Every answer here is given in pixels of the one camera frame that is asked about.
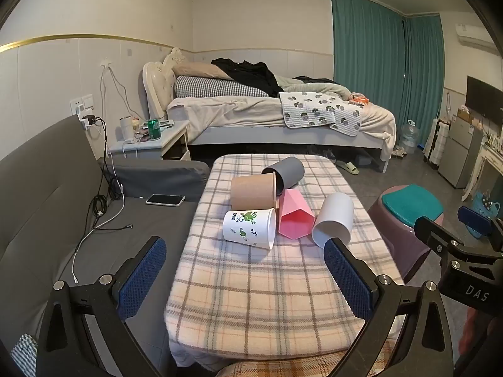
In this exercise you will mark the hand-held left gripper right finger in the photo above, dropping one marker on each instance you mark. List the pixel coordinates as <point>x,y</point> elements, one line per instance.
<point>347,279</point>

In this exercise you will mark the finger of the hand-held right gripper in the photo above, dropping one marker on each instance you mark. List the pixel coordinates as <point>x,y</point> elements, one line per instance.
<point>473,216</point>
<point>436,235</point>

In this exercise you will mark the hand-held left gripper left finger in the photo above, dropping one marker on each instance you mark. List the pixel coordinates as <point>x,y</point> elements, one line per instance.
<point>143,279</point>

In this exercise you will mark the plain white cup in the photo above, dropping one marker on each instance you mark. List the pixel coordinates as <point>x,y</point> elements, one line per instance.
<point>334,212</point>

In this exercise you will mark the pink hexagonal cup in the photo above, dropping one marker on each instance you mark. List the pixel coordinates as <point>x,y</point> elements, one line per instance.
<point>292,209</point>

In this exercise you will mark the white cup with leaf print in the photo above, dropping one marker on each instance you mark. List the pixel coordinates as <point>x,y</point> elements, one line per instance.
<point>247,226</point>

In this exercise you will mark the grey cup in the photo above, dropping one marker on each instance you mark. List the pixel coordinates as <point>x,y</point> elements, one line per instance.
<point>291,171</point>

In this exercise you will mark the brown paper cup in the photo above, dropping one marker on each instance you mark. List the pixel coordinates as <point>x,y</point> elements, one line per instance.
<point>251,192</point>

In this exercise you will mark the teal patterned bag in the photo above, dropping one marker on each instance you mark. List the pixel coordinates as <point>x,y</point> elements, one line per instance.
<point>485,204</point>

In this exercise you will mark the teal seat cushion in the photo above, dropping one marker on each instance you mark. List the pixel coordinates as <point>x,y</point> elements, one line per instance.
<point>410,203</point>

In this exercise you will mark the purple plastic stool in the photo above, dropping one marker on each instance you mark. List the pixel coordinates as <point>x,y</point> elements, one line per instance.
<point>393,227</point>

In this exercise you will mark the white dresser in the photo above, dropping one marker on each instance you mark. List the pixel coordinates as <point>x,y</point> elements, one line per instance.
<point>487,165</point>

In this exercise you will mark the grey small fridge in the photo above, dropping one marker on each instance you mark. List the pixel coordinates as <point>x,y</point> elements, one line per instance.
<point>459,153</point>

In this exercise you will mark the white smartphone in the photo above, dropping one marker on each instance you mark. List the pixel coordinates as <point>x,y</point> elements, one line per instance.
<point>165,200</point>

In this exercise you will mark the plaid tablecloth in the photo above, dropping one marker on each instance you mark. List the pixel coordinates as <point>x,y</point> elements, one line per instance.
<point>255,290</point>

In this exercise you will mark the large water bottle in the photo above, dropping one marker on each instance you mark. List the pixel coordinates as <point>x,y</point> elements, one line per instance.
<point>408,137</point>

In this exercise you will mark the green slipper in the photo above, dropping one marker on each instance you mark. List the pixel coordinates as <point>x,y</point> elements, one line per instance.
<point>347,167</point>

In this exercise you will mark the orange plaid cloth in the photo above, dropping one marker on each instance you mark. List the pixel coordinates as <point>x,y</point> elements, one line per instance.
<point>275,367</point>

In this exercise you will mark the black television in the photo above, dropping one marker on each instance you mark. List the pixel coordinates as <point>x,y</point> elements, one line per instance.
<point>483,96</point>

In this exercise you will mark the grey sofa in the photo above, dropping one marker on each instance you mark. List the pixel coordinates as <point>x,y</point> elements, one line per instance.
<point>39,204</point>

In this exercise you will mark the white nightstand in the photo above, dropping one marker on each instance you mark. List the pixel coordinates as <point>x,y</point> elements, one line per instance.
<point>157,145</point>

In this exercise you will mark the green checkered cloth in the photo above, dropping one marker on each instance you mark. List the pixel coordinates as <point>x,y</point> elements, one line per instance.
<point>24,355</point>

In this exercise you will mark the green drink can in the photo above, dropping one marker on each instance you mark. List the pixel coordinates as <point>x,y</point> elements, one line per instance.
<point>154,130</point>

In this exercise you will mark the white tumbler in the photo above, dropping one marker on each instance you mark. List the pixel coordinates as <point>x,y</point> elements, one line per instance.
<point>126,128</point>

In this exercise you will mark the orange packet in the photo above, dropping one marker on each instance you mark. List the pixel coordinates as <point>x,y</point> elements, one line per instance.
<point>358,99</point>

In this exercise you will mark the black charger plug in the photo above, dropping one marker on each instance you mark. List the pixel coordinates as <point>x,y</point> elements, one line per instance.
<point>88,119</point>

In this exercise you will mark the leaf patterned blanket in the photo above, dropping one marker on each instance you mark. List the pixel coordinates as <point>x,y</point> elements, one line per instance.
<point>314,110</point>

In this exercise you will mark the white air conditioner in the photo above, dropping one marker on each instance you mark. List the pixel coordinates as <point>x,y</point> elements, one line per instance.
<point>473,37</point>

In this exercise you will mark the white bed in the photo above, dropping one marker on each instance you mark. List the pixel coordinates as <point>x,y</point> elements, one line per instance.
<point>235,118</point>

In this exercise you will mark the teal curtain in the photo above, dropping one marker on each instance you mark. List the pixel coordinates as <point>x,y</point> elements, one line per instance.
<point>369,55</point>

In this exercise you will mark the grey green quilt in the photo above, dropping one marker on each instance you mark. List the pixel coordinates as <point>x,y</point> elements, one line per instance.
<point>314,85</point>

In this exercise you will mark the checkered pillow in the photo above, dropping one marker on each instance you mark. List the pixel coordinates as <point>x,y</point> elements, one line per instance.
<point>212,86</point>

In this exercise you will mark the beige pillow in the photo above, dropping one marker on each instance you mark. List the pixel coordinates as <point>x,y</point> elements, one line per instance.
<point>196,71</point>

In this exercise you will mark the black clothing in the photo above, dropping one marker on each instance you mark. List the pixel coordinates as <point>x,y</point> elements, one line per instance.
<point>251,72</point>

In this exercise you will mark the white wall socket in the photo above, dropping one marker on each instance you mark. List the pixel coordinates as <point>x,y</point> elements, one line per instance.
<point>81,103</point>

